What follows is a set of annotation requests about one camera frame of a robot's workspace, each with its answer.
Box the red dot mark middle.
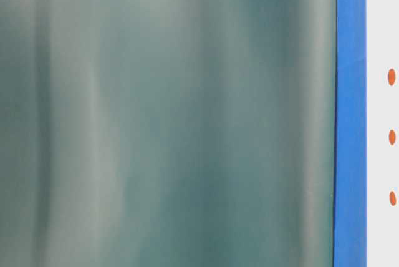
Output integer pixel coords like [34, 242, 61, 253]
[388, 129, 396, 145]

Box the red dot mark near iron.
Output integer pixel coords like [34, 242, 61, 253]
[387, 68, 396, 86]

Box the red dot mark near solder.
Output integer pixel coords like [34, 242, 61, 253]
[389, 191, 397, 206]

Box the blue table cloth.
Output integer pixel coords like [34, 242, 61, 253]
[334, 0, 367, 266]

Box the white rectangular board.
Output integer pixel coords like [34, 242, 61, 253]
[366, 0, 398, 266]

